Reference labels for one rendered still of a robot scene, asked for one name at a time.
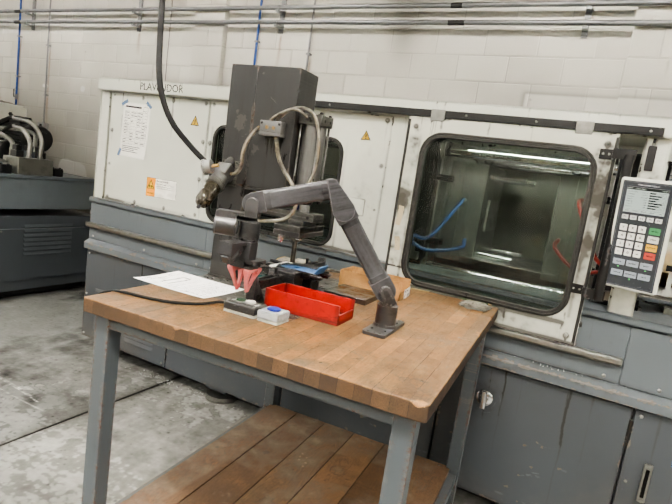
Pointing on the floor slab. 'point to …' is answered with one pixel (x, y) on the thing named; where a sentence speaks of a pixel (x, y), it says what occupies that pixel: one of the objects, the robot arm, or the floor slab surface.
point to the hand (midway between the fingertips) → (241, 288)
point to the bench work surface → (217, 488)
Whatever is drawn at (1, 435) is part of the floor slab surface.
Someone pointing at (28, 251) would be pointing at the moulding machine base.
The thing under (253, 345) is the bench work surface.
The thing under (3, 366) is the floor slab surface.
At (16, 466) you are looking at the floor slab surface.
